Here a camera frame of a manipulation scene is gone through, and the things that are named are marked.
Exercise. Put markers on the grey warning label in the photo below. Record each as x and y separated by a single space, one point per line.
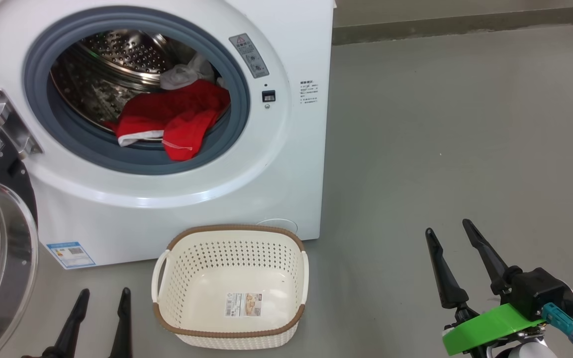
249 54

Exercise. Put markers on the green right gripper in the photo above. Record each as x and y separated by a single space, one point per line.
485 328

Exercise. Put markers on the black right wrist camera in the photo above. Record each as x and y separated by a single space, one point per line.
535 291

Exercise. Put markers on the white front-load washing machine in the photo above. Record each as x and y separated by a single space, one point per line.
266 174

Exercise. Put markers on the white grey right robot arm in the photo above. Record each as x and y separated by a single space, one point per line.
525 350

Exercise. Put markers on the black door latch slot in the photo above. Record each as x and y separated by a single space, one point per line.
268 96

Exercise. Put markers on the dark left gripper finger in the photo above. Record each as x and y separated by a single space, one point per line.
123 328
70 328

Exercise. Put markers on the small printed text label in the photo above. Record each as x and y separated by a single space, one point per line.
309 92

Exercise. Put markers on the cream perforated basket brown rim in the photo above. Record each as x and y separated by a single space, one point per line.
182 303

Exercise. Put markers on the metal door hinge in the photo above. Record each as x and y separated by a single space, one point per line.
8 119

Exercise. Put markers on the blue energy label sticker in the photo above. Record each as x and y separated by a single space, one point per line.
70 254

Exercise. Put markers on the printed paper label sticker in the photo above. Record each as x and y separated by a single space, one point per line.
243 304

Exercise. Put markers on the round white filter cover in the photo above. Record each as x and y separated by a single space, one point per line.
279 224

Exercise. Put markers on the red and white garment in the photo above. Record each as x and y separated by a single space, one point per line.
177 119

